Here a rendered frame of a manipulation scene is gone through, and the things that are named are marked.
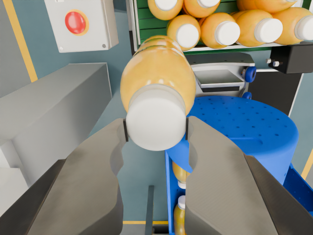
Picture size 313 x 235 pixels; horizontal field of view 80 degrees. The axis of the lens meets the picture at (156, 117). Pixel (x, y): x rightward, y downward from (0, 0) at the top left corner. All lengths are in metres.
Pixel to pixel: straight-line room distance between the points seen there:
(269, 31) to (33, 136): 0.71
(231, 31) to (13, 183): 0.62
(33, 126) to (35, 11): 1.11
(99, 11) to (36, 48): 1.40
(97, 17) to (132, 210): 2.34
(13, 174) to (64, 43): 0.38
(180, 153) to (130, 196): 2.00
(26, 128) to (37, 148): 0.09
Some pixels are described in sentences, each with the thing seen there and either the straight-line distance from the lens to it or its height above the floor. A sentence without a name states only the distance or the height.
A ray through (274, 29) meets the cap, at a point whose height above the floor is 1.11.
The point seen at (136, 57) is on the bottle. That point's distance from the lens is 0.17.
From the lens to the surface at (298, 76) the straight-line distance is 1.68.
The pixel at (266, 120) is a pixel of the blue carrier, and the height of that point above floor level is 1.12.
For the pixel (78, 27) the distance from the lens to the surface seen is 0.40.
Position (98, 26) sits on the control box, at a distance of 0.40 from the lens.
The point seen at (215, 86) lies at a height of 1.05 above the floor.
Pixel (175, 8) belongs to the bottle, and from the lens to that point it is 0.41.
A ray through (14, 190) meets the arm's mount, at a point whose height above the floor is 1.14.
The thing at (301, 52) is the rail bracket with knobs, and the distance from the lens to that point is 0.59.
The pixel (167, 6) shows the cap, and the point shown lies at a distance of 0.37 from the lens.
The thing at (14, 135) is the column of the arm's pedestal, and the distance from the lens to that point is 0.70.
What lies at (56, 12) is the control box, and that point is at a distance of 0.43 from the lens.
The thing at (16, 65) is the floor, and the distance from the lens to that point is 1.90.
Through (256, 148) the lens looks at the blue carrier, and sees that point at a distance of 0.38.
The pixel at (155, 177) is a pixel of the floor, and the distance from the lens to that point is 2.11.
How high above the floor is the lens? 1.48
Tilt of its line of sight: 62 degrees down
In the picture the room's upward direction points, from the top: 177 degrees counter-clockwise
